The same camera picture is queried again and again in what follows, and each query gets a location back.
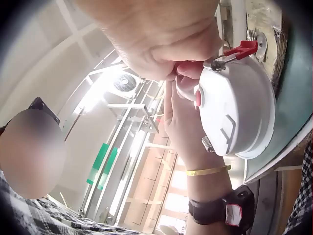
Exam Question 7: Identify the person's left fingers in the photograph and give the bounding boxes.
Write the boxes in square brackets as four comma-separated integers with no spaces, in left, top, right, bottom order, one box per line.
[163,75,199,124]

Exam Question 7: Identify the white pipe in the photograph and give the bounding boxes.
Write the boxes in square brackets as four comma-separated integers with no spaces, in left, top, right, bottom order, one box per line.
[231,0,246,43]

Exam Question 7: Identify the black wrist band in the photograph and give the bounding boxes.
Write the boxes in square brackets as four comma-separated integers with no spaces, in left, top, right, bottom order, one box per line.
[188,185,255,226]

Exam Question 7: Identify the person's right fingers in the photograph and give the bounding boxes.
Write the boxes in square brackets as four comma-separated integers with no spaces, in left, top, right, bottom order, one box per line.
[169,60,205,80]

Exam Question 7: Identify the person's right hand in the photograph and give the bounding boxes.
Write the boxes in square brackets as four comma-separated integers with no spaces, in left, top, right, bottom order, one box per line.
[73,0,221,82]

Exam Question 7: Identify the metal frame with green tape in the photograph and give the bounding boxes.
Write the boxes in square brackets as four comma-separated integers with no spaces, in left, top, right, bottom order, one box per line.
[62,61,178,222]

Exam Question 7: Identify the wooden shelving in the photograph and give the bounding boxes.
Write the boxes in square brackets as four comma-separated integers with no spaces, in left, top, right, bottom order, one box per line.
[117,136,190,229]

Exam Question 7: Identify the person's left hand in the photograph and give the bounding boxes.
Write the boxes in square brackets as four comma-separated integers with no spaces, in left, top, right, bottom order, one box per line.
[163,75,231,174]

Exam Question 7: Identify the red wire connector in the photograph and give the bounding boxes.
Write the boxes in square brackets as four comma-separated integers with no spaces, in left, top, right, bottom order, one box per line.
[224,40,258,61]

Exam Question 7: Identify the silver round metal fitting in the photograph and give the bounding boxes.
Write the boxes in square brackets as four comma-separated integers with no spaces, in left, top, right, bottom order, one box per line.
[246,29,268,62]

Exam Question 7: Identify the white round ceiling lamp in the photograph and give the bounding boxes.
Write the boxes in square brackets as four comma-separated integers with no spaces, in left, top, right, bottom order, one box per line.
[176,54,277,160]

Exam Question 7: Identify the round ventilation fan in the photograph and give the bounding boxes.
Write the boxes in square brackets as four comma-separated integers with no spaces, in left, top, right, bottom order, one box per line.
[113,73,137,93]

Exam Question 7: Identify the person's body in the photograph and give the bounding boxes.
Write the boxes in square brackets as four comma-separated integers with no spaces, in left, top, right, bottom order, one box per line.
[0,169,157,235]

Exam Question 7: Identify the grey-green ceiling board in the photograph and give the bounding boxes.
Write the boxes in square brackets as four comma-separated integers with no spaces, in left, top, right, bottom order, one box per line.
[243,0,313,184]

